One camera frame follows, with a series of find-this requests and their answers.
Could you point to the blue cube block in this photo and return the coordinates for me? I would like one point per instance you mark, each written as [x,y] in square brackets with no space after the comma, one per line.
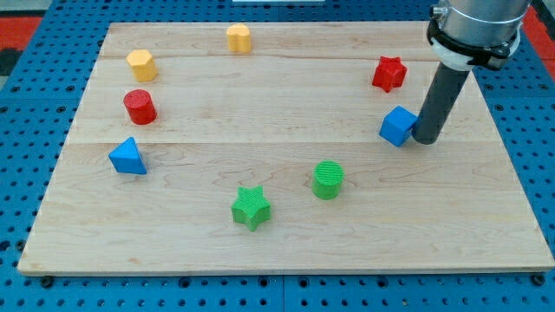
[396,126]

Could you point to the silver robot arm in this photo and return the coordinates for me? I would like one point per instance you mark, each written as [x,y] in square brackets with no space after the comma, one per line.
[469,33]

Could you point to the green star block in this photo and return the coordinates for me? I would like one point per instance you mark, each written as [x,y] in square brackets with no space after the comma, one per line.
[250,207]

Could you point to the red star block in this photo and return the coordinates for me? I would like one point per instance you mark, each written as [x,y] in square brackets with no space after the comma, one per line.
[389,74]

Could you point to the green cylinder block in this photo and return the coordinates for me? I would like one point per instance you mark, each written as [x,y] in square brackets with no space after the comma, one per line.
[327,179]

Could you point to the light wooden board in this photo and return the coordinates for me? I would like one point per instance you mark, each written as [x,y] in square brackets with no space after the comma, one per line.
[301,96]

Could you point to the yellow heart block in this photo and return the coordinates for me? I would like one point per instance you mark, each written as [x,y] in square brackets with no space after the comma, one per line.
[239,38]

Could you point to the red cylinder block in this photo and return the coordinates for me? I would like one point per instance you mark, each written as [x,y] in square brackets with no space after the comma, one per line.
[140,107]

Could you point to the blue triangle block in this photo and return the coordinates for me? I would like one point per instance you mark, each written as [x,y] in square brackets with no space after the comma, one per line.
[126,158]

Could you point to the yellow hexagon block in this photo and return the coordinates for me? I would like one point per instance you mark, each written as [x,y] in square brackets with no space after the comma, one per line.
[142,65]

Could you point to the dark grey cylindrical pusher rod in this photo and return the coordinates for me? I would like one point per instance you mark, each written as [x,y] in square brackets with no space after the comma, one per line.
[441,96]

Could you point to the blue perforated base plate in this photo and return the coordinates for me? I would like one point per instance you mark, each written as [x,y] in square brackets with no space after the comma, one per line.
[38,103]

